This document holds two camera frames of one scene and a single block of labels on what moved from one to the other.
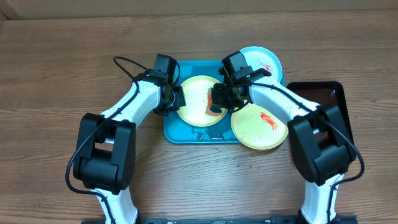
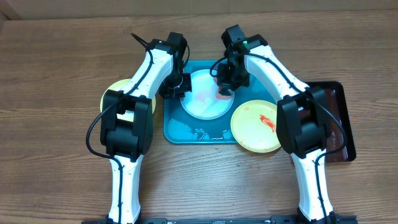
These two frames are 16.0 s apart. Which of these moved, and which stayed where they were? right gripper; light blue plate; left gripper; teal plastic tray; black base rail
Moved: right gripper; left gripper; light blue plate
Stayed: black base rail; teal plastic tray
